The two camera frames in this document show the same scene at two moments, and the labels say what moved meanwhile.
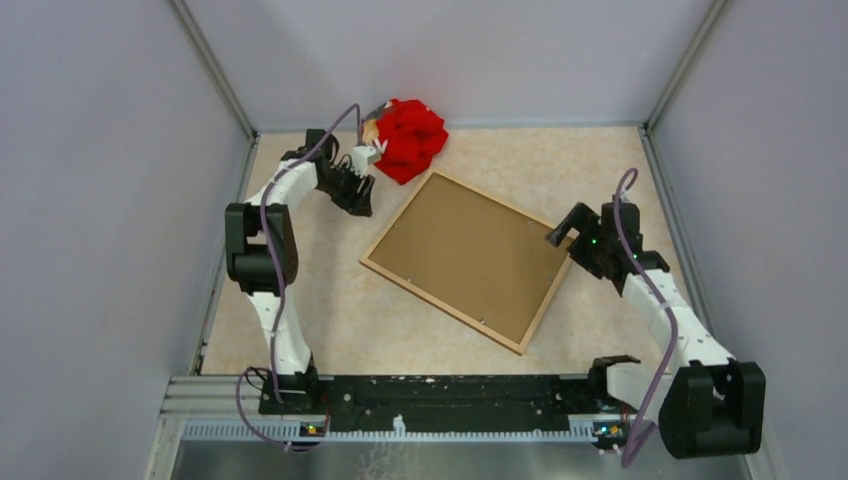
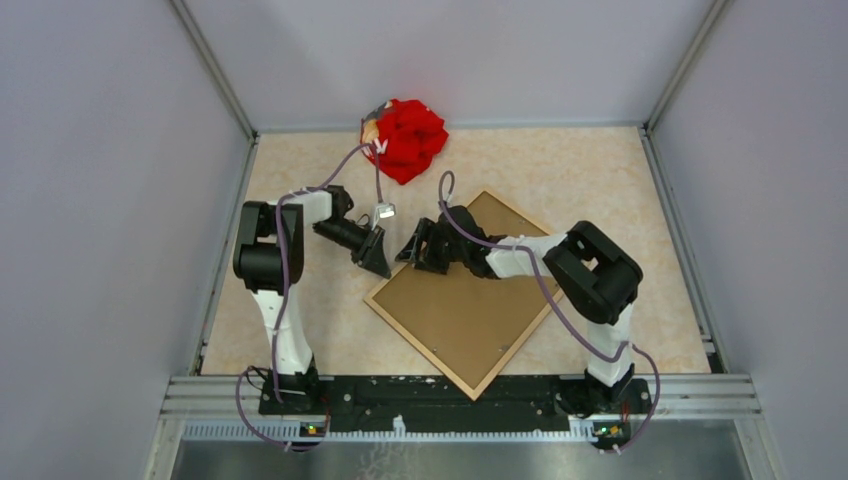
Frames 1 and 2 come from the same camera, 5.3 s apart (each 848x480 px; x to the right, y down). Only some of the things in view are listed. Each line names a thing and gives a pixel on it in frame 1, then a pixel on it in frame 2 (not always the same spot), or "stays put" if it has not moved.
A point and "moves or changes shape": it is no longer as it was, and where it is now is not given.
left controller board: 312,429 stays put
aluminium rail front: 230,409 stays put
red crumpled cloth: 411,135 stays put
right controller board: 612,432 stays put
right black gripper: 582,219 -> 411,254
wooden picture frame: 418,292 -> 401,267
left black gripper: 356,202 -> 373,256
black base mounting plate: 444,398 stays put
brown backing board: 487,259 moves or changes shape
